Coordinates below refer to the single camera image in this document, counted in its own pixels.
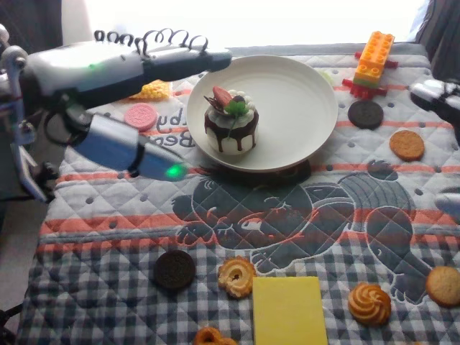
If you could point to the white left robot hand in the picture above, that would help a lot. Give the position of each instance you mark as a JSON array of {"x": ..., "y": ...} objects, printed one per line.
[{"x": 82, "y": 75}]

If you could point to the toy chocolate drip cake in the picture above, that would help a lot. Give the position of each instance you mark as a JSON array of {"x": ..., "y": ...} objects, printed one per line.
[{"x": 231, "y": 133}]

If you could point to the white round plate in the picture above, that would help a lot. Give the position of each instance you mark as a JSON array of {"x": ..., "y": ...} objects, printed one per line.
[{"x": 294, "y": 108}]

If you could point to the pink sandwich cookie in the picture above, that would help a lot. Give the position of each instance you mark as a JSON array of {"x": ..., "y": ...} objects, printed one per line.
[{"x": 141, "y": 116}]

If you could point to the yellow square waffle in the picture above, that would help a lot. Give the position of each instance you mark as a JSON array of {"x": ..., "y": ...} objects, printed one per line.
[{"x": 154, "y": 91}]

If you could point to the grey quilt with bear print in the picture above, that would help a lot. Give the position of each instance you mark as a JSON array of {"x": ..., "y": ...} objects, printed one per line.
[{"x": 108, "y": 215}]

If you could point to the dark chocolate sandwich cookie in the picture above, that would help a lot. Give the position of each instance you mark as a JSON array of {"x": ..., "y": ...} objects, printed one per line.
[
  {"x": 174, "y": 270},
  {"x": 366, "y": 115}
]

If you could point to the green round cookie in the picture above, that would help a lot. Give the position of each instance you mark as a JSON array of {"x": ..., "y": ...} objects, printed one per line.
[{"x": 327, "y": 77}]

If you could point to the golden butter cookie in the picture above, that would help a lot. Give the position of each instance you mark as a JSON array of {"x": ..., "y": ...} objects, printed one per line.
[
  {"x": 369, "y": 304},
  {"x": 212, "y": 337},
  {"x": 445, "y": 286},
  {"x": 230, "y": 284}
]

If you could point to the orange toy brick stack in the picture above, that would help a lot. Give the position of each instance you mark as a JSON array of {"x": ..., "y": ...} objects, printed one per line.
[{"x": 373, "y": 57}]

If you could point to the yellow cube block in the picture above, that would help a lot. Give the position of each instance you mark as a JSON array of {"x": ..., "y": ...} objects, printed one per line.
[{"x": 289, "y": 312}]

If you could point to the tan round biscuit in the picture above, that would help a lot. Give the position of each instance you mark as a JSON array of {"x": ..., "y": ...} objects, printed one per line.
[{"x": 407, "y": 145}]

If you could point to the dark grey curtain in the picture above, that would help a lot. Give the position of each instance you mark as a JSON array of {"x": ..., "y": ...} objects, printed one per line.
[{"x": 442, "y": 32}]

